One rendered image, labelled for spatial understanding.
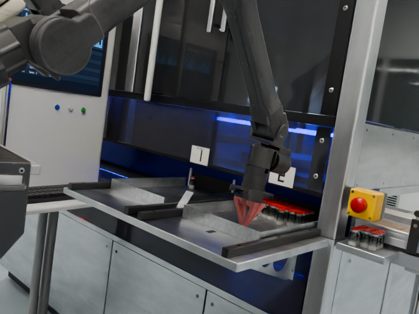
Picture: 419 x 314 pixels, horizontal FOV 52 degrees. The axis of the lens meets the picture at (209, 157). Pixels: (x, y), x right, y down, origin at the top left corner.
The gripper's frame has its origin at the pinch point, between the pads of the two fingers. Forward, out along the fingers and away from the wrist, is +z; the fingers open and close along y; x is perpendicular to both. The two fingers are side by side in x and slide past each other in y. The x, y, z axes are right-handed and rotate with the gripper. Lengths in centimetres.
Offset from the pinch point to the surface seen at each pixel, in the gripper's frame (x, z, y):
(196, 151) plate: 43, -16, 22
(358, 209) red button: -18.3, -10.7, 20.3
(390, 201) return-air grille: 128, -21, 485
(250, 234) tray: -3.3, 1.3, -0.7
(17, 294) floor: 166, 87, 38
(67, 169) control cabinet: 90, 3, 4
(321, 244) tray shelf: -10.7, 0.9, 21.3
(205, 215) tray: 11.7, 0.9, -0.9
